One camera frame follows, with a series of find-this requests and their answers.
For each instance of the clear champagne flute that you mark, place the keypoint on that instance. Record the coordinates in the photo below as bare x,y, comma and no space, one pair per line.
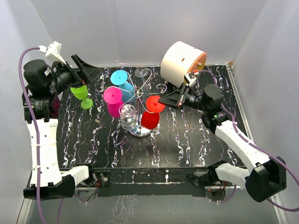
142,73

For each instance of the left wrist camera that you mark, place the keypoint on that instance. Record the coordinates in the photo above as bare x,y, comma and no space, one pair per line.
53,53

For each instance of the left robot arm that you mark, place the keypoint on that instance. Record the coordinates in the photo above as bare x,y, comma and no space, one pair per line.
41,104

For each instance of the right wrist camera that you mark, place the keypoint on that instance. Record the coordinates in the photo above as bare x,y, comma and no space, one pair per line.
190,78

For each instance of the chrome wine glass rack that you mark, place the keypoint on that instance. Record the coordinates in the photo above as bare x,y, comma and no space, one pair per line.
139,131

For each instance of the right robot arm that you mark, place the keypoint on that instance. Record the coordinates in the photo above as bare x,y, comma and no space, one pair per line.
262,176

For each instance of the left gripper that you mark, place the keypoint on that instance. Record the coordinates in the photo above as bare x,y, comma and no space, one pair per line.
87,73

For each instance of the white cylindrical stool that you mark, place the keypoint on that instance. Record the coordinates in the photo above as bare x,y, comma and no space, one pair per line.
179,60

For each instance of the clear tumbler glass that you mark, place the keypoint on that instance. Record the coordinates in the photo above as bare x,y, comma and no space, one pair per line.
128,117

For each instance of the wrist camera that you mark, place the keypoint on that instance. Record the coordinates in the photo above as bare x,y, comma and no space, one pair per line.
53,53
190,78

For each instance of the cyan wine glass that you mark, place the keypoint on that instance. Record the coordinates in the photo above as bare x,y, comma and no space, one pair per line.
120,79

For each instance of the black base frame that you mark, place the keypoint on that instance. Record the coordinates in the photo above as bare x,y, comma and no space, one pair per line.
155,181

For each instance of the red wine glass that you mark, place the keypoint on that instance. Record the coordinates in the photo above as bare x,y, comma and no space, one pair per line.
151,116

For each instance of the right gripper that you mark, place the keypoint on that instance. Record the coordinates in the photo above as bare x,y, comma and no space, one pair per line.
177,98

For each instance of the green wine glass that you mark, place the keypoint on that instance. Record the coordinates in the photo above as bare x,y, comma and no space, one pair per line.
81,93

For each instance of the pink wine glass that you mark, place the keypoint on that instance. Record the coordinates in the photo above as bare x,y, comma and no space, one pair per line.
113,97

